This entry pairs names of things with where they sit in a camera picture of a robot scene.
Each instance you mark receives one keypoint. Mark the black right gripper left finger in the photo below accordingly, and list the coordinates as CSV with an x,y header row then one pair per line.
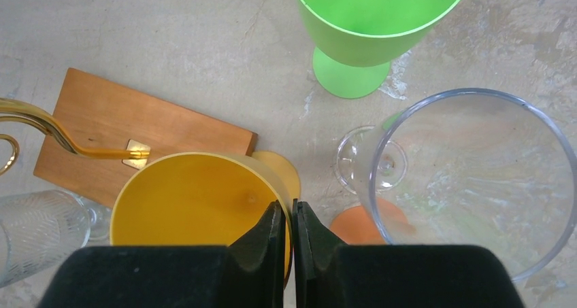
x,y
247,273

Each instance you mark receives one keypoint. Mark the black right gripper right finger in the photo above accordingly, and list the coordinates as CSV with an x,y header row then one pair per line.
x,y
331,273

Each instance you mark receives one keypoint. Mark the yellow wine glass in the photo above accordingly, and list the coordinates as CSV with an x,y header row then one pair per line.
x,y
203,198

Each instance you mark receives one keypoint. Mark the gold scroll glass tree stand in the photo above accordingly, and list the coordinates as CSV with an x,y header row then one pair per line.
x,y
18,111

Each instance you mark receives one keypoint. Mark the clear wine glass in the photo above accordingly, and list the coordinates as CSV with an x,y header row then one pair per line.
x,y
41,229
469,166

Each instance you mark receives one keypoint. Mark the wooden base board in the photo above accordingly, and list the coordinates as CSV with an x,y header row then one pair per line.
x,y
98,113

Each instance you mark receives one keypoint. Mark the orange plastic wine glass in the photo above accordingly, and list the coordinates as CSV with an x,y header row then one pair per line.
x,y
355,226

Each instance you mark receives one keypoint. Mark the green plastic wine glass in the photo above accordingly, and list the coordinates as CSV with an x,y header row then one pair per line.
x,y
356,40

